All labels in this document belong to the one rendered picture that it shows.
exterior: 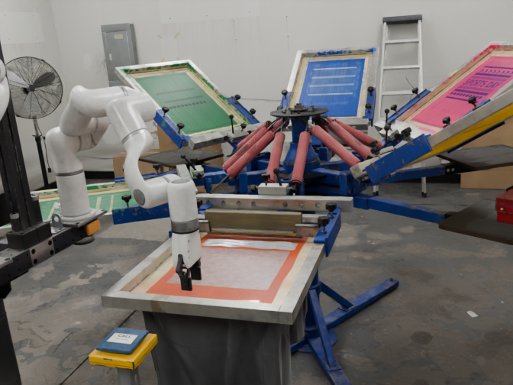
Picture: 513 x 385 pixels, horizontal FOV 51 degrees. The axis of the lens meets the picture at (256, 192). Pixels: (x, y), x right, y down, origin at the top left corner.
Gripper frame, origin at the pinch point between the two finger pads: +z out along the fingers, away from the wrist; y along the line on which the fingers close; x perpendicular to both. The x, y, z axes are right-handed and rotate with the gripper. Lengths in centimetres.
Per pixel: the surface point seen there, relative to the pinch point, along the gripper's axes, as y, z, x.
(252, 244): -50, 9, 2
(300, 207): -80, 5, 13
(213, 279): -20.7, 10.0, -2.5
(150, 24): -471, -83, -249
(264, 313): 1.8, 7.6, 21.4
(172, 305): 1.8, 7.6, -6.0
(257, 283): -19.8, 10.0, 12.7
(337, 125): -138, -18, 20
